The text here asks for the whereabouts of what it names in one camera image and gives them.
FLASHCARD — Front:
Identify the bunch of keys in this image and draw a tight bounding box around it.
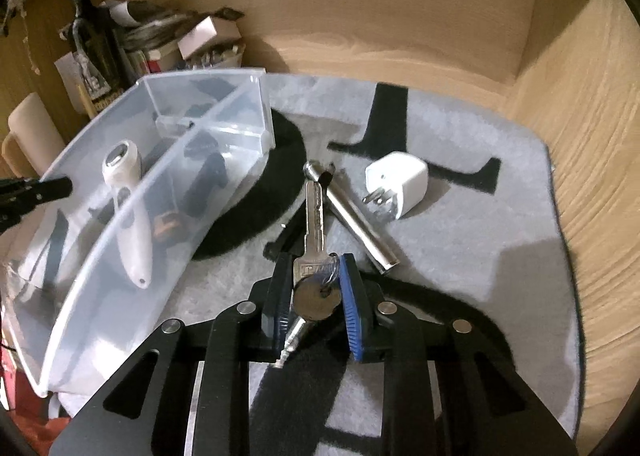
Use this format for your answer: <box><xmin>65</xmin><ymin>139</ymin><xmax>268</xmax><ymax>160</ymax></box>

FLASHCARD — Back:
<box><xmin>264</xmin><ymin>180</ymin><xmax>346</xmax><ymax>369</ymax></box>

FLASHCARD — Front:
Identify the brown and black lighter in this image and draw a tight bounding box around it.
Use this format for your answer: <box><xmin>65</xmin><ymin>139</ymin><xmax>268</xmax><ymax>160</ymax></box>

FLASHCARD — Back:
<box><xmin>152</xmin><ymin>213</ymin><xmax>183</xmax><ymax>242</ymax></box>

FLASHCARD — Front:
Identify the grey mat with black letters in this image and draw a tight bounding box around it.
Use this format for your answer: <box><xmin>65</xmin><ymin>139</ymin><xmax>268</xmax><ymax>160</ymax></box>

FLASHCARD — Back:
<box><xmin>0</xmin><ymin>72</ymin><xmax>583</xmax><ymax>456</ymax></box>

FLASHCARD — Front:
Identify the stack of magazines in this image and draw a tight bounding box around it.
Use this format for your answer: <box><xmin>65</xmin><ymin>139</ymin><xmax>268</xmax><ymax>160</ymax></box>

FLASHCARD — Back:
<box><xmin>100</xmin><ymin>0</ymin><xmax>241</xmax><ymax>74</ymax></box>

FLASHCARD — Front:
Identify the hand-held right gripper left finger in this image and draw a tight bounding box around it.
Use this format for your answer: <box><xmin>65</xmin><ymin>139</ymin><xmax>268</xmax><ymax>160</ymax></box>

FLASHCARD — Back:
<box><xmin>50</xmin><ymin>251</ymin><xmax>294</xmax><ymax>456</ymax></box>

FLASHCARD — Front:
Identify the clear plastic organizer box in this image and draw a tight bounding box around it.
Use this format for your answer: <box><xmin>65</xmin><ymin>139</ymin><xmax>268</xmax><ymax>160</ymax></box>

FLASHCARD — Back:
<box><xmin>7</xmin><ymin>67</ymin><xmax>276</xmax><ymax>399</ymax></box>

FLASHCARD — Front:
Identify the silver metal tube keychain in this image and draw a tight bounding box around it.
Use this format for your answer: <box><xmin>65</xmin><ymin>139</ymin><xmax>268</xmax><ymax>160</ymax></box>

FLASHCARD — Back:
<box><xmin>302</xmin><ymin>160</ymin><xmax>402</xmax><ymax>274</ymax></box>

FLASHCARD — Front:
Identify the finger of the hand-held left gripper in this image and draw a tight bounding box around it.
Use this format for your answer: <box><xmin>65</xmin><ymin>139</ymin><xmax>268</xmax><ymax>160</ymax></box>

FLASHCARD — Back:
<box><xmin>0</xmin><ymin>175</ymin><xmax>75</xmax><ymax>211</ymax></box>
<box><xmin>0</xmin><ymin>209</ymin><xmax>26</xmax><ymax>237</ymax></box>

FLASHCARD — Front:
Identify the dark wine bottle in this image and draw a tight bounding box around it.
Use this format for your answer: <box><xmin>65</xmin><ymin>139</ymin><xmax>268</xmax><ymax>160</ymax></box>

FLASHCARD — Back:
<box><xmin>67</xmin><ymin>0</ymin><xmax>128</xmax><ymax>119</ymax></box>

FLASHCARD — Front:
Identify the white paper note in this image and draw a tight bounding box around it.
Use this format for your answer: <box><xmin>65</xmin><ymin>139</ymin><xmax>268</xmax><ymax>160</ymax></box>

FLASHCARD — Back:
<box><xmin>54</xmin><ymin>51</ymin><xmax>96</xmax><ymax>112</ymax></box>

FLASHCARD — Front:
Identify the cream mug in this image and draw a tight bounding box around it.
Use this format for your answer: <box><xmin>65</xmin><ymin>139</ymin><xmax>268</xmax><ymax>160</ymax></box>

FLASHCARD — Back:
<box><xmin>1</xmin><ymin>92</ymin><xmax>67</xmax><ymax>177</ymax></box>

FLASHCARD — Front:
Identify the white wall charger plug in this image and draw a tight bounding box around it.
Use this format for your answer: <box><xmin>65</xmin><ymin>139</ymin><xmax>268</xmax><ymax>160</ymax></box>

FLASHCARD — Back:
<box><xmin>362</xmin><ymin>151</ymin><xmax>430</xmax><ymax>220</ymax></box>

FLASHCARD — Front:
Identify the small white cardboard box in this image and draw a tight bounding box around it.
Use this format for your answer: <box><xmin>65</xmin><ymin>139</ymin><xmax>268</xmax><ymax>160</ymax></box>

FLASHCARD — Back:
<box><xmin>177</xmin><ymin>15</ymin><xmax>241</xmax><ymax>60</ymax></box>

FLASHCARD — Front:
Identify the white bowl with small items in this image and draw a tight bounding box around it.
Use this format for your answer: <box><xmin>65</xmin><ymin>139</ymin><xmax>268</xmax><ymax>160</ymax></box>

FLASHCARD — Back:
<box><xmin>187</xmin><ymin>44</ymin><xmax>248</xmax><ymax>72</ymax></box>

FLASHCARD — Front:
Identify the white handheld device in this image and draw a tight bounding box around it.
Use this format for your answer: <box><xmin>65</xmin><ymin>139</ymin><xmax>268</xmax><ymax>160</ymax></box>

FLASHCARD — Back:
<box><xmin>101</xmin><ymin>140</ymin><xmax>152</xmax><ymax>289</ymax></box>

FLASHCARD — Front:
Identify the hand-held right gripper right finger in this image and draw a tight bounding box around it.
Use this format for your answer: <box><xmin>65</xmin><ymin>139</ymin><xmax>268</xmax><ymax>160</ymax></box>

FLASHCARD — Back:
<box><xmin>337</xmin><ymin>253</ymin><xmax>581</xmax><ymax>456</ymax></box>

